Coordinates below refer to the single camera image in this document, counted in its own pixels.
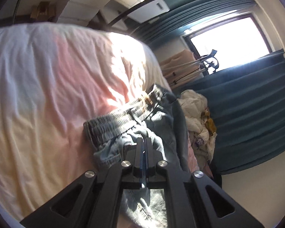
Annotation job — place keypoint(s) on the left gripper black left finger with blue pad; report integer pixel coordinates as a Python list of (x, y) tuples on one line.
[(93, 199)]

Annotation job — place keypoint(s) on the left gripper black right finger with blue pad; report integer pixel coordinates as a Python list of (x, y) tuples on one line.
[(193, 199)]

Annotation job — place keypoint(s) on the blue denim jeans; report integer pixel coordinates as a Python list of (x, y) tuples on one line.
[(158, 116)]

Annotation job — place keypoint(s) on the black clothes rack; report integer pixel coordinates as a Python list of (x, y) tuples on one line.
[(209, 61)]

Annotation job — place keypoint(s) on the mustard yellow garment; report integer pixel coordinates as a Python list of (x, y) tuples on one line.
[(209, 122)]

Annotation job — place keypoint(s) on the cream crumpled blanket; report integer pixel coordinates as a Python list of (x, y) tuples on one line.
[(193, 105)]

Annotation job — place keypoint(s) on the teal window curtain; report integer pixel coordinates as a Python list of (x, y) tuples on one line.
[(246, 101)]

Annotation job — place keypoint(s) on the pink bed sheet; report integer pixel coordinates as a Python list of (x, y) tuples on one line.
[(54, 78)]

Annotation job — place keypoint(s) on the white air conditioner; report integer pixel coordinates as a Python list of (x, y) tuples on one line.
[(147, 10)]

